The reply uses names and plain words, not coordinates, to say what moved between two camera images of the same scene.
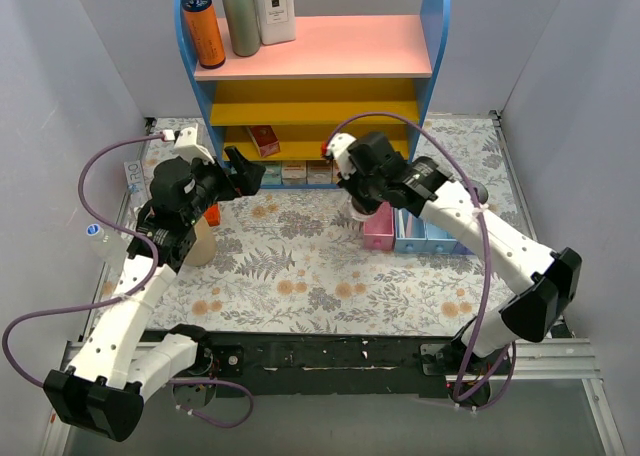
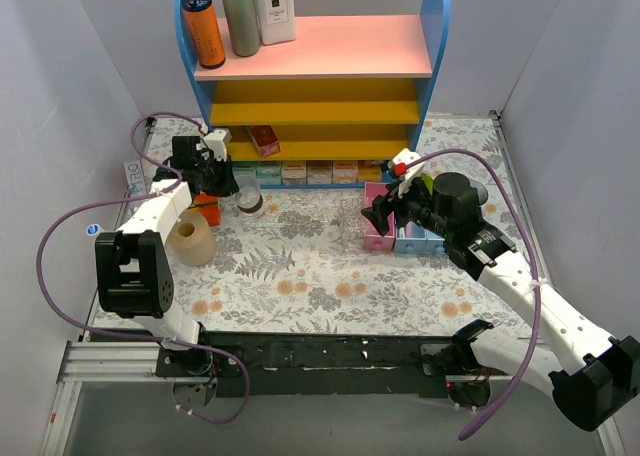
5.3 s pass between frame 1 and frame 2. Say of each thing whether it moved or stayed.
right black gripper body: moved
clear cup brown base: moved
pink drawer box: stayed
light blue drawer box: stayed
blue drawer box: stayed
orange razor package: stayed
